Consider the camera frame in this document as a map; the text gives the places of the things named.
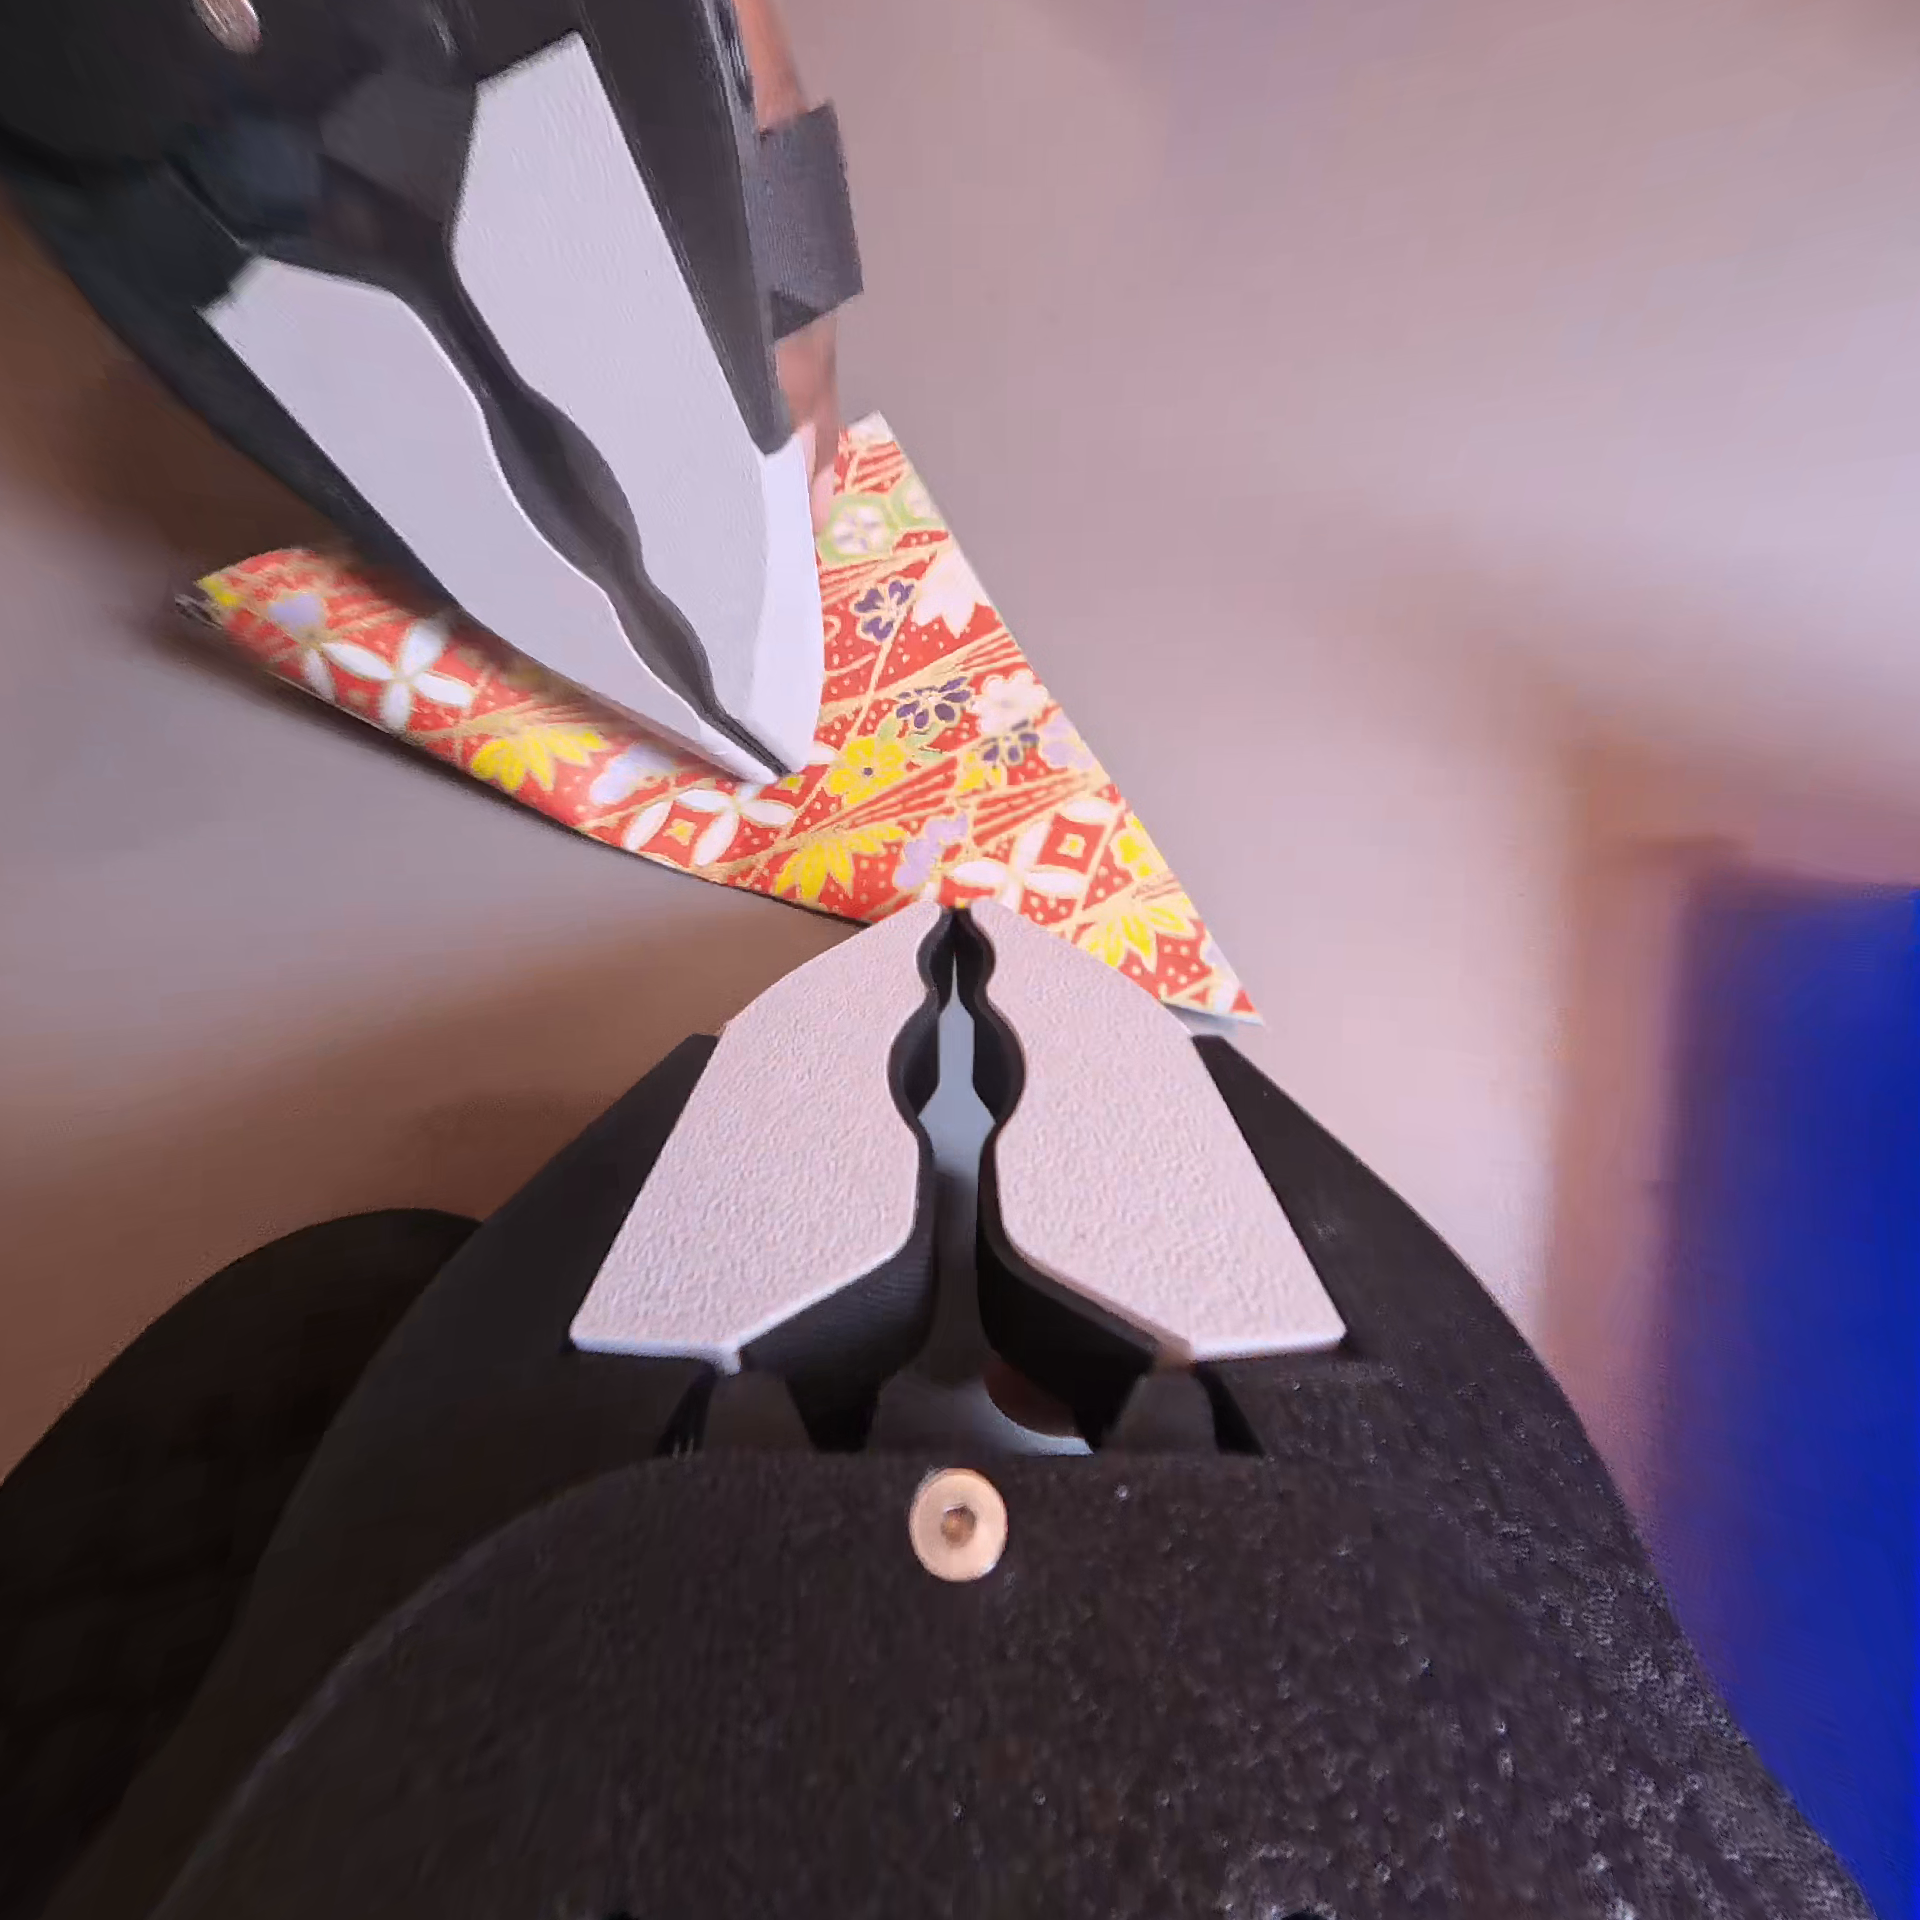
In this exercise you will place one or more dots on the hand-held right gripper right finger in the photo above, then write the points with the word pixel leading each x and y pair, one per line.
pixel 1156 1186

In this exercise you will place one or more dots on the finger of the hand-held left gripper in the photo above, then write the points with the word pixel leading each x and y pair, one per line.
pixel 420 451
pixel 646 331

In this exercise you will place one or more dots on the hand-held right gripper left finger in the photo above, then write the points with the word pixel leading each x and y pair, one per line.
pixel 750 1186

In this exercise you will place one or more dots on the green backed red floral paper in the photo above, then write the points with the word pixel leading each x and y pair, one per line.
pixel 930 750

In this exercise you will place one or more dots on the blue plastic bin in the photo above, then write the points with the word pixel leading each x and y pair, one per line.
pixel 1800 1351

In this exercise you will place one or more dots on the black textured pad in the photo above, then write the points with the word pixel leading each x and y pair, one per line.
pixel 151 1500

